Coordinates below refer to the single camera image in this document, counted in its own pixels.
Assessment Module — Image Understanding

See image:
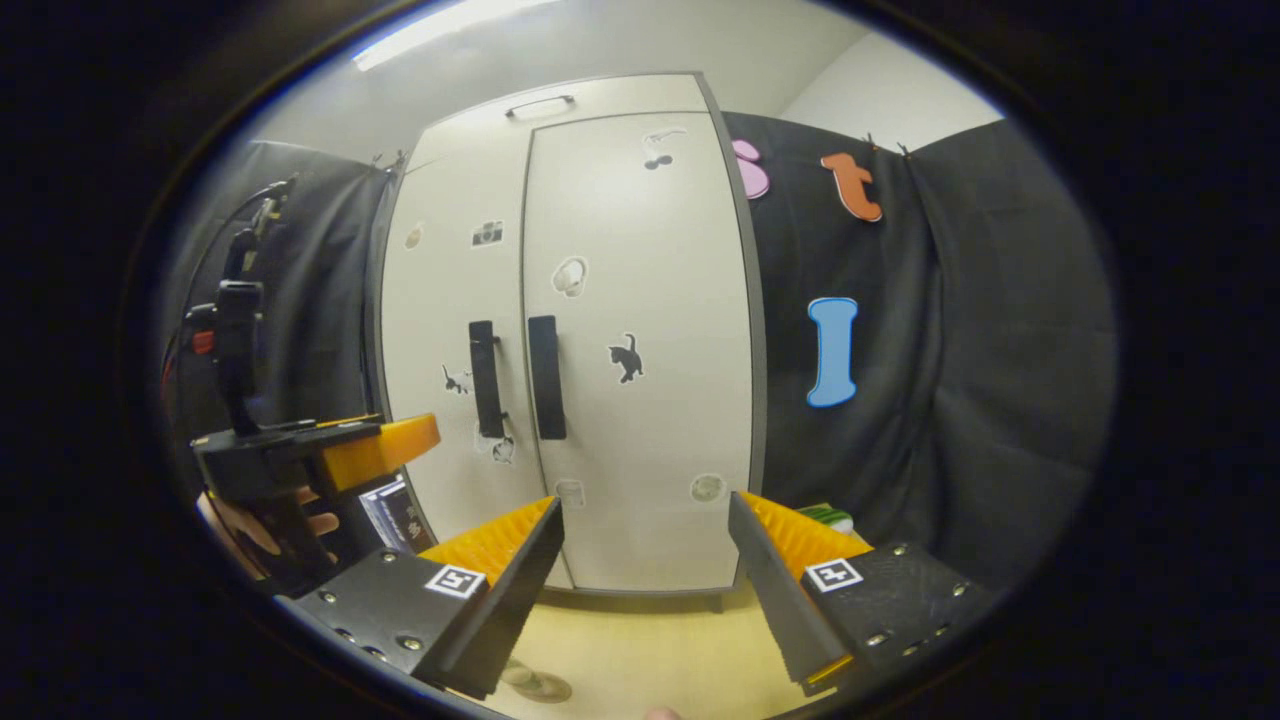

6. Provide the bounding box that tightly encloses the round brown coaster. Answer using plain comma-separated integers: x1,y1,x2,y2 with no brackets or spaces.
500,660,574,704

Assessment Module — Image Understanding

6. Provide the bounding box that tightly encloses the black backdrop cloth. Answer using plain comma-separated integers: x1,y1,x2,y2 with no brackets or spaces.
160,140,396,481
720,110,1121,591

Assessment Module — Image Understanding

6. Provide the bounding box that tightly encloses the white cabinet door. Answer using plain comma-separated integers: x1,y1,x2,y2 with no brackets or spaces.
378,125,576,591
520,110,753,593

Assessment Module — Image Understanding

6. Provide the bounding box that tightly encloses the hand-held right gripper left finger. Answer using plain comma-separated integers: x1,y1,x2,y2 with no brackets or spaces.
290,495,566,701

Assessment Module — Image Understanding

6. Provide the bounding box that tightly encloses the green striped object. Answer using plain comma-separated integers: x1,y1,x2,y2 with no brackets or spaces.
795,503,856,537

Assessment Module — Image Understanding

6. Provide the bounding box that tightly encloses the white cabinet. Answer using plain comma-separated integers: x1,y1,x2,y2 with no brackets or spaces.
370,72,769,601

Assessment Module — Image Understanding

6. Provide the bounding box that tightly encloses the dark book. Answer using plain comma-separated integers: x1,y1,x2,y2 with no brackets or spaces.
358,478,433,557

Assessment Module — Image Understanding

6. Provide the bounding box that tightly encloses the white cabinet drawer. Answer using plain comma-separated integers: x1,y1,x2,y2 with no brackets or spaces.
405,73,711,171

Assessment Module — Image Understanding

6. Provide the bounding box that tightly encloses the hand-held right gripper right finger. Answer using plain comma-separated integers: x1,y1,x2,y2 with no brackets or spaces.
727,490,991,698

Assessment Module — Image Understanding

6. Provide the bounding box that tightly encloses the black door handle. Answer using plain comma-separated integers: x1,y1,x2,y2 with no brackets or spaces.
468,320,506,439

